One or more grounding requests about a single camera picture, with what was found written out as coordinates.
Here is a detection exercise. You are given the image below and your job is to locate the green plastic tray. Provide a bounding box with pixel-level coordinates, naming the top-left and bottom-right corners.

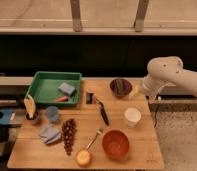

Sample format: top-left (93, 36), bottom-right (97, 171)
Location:
top-left (26, 71), bottom-right (82, 107)

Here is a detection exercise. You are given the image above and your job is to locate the dark purple bowl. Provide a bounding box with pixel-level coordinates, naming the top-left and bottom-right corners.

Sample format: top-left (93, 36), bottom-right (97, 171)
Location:
top-left (110, 78), bottom-right (132, 97)

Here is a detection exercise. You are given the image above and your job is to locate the white cup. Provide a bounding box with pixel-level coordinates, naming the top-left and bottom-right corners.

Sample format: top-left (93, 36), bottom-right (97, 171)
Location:
top-left (124, 108), bottom-right (141, 127)

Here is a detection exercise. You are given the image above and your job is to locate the bunch of dark grapes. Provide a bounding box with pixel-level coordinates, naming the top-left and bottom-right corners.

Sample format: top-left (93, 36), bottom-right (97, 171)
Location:
top-left (62, 118), bottom-right (76, 156)

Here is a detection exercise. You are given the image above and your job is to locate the black handled knife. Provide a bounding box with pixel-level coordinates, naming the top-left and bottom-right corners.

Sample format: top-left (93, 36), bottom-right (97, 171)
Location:
top-left (94, 96), bottom-right (109, 126)

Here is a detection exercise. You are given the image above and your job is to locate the black cable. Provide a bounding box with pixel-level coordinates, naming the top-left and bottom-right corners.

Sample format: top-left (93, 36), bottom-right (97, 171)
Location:
top-left (152, 99), bottom-right (160, 129)

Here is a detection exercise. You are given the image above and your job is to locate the metal spoon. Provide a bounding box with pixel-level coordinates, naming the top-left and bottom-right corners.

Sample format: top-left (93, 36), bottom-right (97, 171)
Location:
top-left (86, 128), bottom-right (103, 150)

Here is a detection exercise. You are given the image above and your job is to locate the orange carrot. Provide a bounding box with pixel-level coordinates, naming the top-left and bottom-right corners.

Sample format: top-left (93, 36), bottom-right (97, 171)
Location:
top-left (55, 96), bottom-right (69, 102)

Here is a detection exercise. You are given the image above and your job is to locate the orange bowl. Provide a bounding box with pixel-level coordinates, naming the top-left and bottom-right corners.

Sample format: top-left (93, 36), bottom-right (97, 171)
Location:
top-left (102, 130), bottom-right (130, 160)

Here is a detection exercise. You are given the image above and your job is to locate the blue sponge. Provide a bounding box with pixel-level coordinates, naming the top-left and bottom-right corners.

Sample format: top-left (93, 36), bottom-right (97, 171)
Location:
top-left (58, 83), bottom-right (75, 96)

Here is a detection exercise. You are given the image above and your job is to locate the yellow apple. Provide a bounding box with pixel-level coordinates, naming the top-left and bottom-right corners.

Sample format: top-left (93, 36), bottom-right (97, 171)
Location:
top-left (76, 149), bottom-right (92, 167)

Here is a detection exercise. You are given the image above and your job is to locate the blue box at left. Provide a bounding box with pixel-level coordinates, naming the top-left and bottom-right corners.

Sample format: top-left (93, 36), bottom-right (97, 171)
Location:
top-left (0, 109), bottom-right (15, 125)

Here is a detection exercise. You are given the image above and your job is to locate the small dark block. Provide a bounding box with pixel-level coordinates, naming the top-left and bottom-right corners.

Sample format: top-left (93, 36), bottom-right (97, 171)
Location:
top-left (86, 92), bottom-right (93, 104)

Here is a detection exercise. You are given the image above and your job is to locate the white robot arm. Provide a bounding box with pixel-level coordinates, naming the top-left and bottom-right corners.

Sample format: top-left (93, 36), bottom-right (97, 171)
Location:
top-left (132, 56), bottom-right (197, 100)

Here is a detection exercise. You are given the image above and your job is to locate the blue plastic cup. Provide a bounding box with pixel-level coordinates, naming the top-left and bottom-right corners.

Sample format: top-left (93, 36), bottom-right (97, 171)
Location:
top-left (45, 106), bottom-right (59, 123)

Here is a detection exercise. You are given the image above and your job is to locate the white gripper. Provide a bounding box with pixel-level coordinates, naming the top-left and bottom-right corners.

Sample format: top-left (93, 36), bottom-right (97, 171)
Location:
top-left (130, 75), bottom-right (162, 97)

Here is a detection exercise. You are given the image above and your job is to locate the blue cloth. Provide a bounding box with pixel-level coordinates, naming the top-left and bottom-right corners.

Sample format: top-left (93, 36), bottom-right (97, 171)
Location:
top-left (39, 125), bottom-right (61, 145)

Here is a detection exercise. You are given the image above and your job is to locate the small brown cup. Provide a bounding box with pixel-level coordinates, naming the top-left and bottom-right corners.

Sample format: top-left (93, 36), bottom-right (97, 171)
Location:
top-left (25, 113), bottom-right (39, 125)

